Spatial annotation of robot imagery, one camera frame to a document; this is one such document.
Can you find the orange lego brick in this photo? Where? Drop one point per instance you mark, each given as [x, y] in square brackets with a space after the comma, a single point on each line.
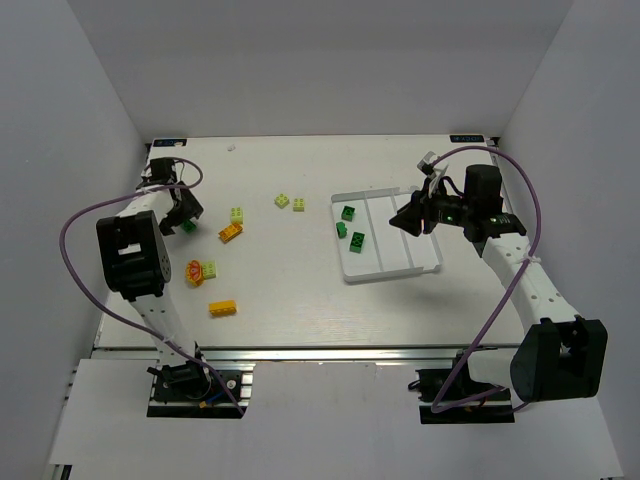
[230, 232]

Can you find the white three-compartment tray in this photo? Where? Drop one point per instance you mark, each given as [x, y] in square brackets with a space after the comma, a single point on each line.
[388, 252]

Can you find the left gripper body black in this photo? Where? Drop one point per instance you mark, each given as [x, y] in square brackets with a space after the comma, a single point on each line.
[181, 211]

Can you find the left corner label sticker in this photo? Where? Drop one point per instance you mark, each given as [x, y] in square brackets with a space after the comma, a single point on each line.
[169, 143]

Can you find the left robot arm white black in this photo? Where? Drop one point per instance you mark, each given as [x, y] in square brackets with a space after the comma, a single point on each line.
[136, 263]

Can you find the dark green lego brick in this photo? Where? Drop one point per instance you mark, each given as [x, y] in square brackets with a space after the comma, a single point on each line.
[357, 242]

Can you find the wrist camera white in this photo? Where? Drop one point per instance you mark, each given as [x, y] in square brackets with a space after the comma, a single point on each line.
[147, 180]
[433, 173]

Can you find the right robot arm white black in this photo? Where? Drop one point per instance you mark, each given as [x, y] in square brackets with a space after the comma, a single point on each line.
[562, 354]

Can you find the dark green small lego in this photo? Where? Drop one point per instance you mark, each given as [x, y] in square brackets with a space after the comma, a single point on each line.
[341, 229]

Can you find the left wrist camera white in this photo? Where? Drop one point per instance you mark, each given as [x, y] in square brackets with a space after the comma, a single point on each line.
[147, 180]

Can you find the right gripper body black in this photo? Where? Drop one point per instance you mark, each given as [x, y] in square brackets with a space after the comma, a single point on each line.
[426, 215]

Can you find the lime lego brick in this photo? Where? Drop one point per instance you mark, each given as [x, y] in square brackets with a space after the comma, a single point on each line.
[237, 215]
[209, 270]
[298, 205]
[281, 201]

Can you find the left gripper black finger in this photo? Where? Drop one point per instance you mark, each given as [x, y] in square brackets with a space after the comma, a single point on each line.
[191, 210]
[168, 225]

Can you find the corner label sticker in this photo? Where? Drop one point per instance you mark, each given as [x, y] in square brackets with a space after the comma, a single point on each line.
[466, 138]
[169, 143]

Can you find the dark green square lego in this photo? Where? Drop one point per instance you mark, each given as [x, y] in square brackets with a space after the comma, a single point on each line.
[189, 226]

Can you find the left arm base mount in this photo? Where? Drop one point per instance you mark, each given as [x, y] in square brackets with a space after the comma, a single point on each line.
[189, 390]

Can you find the yellow long lego brick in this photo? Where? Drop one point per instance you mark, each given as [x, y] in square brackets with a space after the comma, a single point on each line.
[222, 308]

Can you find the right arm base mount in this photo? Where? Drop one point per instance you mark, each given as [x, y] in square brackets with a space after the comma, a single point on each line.
[496, 408]

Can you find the orange flower lego piece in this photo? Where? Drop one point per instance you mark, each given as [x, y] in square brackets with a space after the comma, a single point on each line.
[194, 273]

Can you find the right corner label sticker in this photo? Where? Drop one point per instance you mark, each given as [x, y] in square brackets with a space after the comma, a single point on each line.
[466, 138]

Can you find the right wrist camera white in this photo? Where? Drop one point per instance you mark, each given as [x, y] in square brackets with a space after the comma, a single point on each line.
[433, 173]

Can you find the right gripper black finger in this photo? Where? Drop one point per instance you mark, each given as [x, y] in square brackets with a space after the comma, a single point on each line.
[410, 218]
[421, 196]

